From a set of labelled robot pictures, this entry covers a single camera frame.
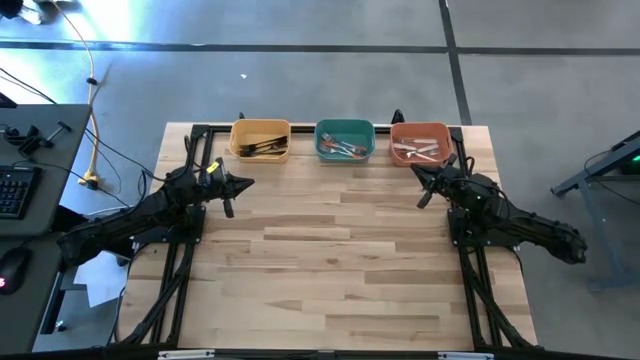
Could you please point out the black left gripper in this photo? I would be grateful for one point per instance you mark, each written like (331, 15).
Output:
(228, 207)

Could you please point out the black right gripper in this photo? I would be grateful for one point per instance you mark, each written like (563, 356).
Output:
(424, 202)

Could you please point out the white round object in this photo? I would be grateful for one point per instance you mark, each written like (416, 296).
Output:
(425, 157)

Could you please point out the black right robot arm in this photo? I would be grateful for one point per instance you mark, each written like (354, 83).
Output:
(540, 230)

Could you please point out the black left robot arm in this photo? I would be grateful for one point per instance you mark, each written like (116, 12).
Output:
(125, 225)

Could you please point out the yellow tape label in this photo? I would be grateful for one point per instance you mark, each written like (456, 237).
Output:
(214, 167)

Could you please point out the orange plastic bin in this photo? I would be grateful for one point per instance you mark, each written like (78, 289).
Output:
(422, 131)

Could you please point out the yellow plastic bin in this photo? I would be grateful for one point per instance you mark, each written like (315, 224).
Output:
(260, 127)

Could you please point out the green plastic bin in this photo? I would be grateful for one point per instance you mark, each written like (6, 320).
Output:
(345, 127)

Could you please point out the white paper sheet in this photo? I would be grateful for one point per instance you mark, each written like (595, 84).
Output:
(100, 280)

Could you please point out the dark metal side stand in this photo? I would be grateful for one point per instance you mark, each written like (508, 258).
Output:
(600, 232)

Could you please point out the grey side desk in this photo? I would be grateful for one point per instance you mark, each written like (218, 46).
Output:
(60, 165)

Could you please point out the black desk crossbar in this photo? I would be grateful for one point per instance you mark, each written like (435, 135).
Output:
(62, 219)

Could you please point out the black desk clamp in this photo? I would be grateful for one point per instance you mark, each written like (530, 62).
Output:
(25, 140)

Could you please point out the black keyboard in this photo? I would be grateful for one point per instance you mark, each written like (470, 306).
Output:
(17, 192)

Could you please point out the black computer mouse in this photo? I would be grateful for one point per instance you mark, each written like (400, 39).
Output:
(12, 267)

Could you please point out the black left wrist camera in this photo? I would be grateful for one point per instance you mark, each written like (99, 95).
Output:
(214, 185)

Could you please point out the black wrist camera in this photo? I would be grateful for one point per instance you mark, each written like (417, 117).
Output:
(214, 185)
(452, 191)

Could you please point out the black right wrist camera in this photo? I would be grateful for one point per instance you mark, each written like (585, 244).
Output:
(452, 191)

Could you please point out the black aluminium table frame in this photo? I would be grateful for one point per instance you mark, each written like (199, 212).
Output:
(302, 129)

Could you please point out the white plastic bracket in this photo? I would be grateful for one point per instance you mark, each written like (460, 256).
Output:
(465, 356)
(185, 355)

